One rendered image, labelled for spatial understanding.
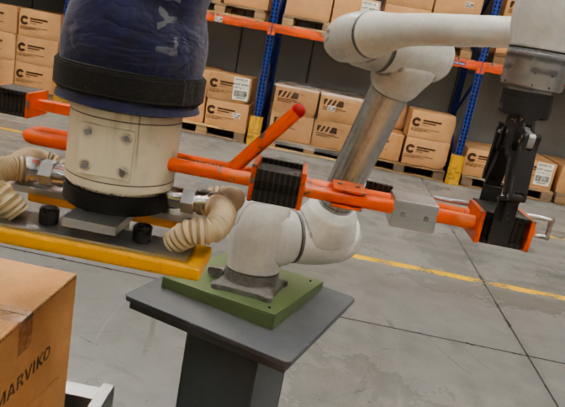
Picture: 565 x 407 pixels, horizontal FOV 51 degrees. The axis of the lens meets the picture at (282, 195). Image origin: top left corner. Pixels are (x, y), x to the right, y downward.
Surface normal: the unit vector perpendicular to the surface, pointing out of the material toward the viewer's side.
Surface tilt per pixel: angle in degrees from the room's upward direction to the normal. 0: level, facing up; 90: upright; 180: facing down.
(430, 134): 93
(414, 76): 118
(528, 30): 108
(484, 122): 90
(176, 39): 79
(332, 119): 88
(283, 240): 84
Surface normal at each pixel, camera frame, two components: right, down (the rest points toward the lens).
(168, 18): 0.74, 0.11
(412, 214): -0.06, 0.25
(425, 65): 0.29, 0.69
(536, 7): -0.73, 0.07
